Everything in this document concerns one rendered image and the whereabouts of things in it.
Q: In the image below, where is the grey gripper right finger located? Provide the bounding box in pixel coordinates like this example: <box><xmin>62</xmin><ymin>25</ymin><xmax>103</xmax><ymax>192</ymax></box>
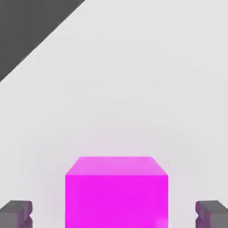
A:
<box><xmin>195</xmin><ymin>200</ymin><xmax>228</xmax><ymax>228</ymax></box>

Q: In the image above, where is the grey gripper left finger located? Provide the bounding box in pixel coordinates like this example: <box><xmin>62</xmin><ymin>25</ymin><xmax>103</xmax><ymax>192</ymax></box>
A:
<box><xmin>0</xmin><ymin>200</ymin><xmax>33</xmax><ymax>228</ymax></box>

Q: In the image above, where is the small magenta cube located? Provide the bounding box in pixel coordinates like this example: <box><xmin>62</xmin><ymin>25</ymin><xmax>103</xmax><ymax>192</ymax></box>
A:
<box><xmin>65</xmin><ymin>156</ymin><xmax>169</xmax><ymax>228</ymax></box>

